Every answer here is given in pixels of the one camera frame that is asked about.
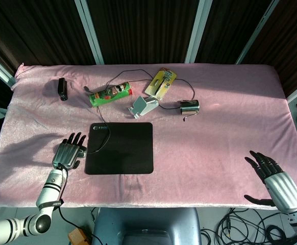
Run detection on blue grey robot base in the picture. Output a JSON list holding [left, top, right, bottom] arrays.
[[91, 207, 202, 245]]

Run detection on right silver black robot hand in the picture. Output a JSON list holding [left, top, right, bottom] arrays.
[[243, 150, 297, 213]]

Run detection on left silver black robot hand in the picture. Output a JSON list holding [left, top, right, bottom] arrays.
[[52, 132, 87, 170]]

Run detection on silver phone stand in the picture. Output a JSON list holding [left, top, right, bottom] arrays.
[[127, 95, 160, 119]]

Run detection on pink table cloth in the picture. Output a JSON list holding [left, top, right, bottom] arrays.
[[0, 63, 297, 210]]

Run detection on tangled black floor cables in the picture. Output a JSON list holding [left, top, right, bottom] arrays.
[[200, 207, 297, 245]]

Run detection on black stapler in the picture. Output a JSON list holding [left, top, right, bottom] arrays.
[[57, 77, 69, 102]]

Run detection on green chips can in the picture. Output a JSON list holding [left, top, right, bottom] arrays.
[[89, 81, 134, 108]]

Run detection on steel cup with handle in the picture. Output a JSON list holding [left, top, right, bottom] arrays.
[[179, 99, 201, 123]]

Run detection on orange wooden block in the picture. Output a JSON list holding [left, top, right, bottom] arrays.
[[67, 227, 91, 245]]

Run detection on black mouse pad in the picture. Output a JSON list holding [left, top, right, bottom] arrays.
[[84, 121, 155, 176]]

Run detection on yellow razor blister pack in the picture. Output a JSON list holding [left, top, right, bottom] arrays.
[[144, 67, 178, 101]]

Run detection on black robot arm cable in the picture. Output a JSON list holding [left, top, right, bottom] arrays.
[[55, 163, 93, 238]]

